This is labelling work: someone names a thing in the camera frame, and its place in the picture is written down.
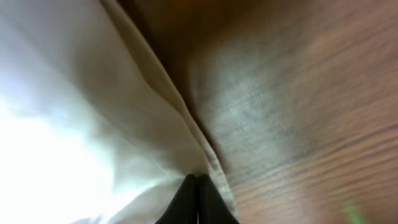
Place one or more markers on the beige shorts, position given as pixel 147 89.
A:
pixel 93 130

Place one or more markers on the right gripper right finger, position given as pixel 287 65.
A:
pixel 211 206

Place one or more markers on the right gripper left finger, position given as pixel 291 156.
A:
pixel 183 207

